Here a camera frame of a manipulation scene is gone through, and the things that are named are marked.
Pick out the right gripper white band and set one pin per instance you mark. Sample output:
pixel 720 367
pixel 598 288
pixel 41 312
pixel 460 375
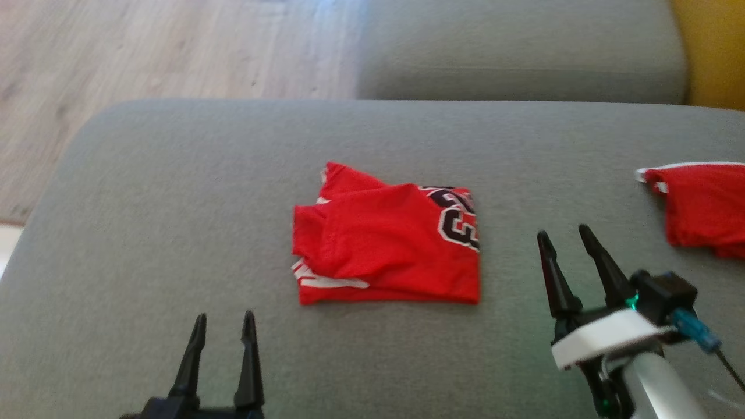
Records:
pixel 599 340

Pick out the red basketball jersey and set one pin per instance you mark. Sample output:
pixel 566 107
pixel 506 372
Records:
pixel 384 244

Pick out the yellow object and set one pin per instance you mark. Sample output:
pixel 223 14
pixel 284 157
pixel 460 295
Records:
pixel 713 52

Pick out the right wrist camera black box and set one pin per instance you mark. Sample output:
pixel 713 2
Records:
pixel 666 294

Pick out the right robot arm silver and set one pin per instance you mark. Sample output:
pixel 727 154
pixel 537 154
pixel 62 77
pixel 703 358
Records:
pixel 663 390

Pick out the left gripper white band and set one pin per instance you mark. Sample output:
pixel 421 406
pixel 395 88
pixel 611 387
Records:
pixel 192 410

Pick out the grey fabric sofa section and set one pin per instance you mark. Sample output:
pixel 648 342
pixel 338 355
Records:
pixel 524 52

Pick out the red shorts with white trim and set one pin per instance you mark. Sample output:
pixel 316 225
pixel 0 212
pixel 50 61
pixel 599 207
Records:
pixel 704 209

